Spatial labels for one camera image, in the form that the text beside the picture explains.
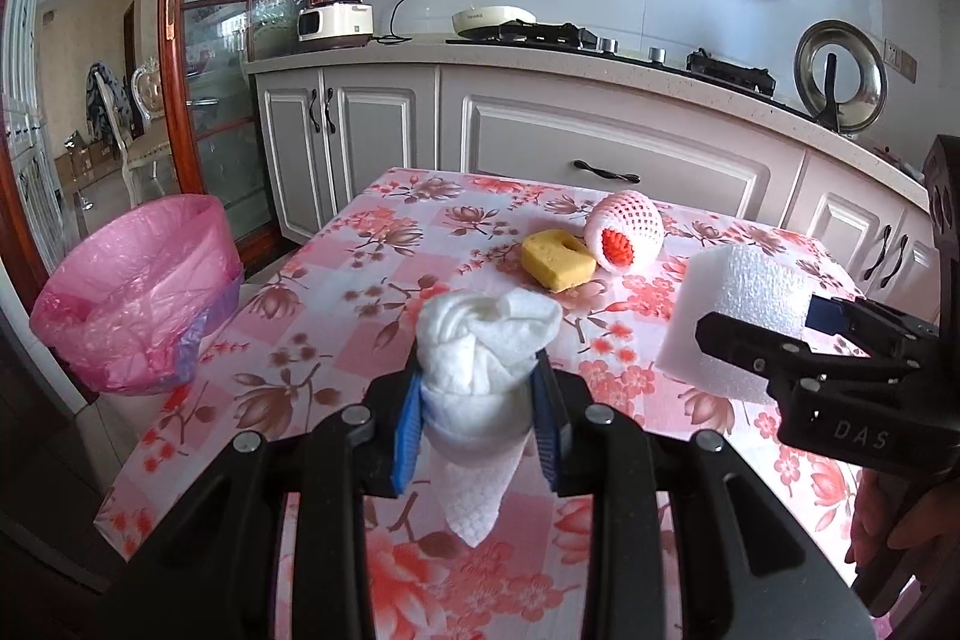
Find small yellow sponge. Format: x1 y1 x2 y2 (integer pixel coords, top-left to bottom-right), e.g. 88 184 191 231
521 229 597 292

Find white ornate chair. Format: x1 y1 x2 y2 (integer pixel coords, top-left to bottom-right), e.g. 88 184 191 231
86 62 172 208

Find white foam block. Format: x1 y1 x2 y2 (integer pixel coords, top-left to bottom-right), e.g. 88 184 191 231
656 245 841 404

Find white rice cooker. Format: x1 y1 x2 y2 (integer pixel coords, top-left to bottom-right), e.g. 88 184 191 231
298 0 374 50

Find black gas stove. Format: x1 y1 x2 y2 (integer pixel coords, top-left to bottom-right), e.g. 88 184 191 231
449 18 778 99

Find pink lined trash bin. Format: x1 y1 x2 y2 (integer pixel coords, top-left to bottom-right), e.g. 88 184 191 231
29 193 244 396

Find white kitchen cabinets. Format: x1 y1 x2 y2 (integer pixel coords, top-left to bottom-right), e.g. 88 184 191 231
247 44 939 320

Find white pan on stove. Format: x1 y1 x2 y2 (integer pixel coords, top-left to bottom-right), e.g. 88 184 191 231
451 5 537 39

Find person's right hand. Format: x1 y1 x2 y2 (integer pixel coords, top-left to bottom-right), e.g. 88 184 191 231
846 466 960 570

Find floral pink tablecloth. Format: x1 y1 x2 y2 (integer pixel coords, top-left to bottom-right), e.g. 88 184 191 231
96 169 859 638

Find round steel pot lid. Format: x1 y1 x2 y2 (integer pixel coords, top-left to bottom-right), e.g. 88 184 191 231
794 19 889 138

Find white paper towel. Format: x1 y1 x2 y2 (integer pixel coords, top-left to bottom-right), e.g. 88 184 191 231
416 287 563 548

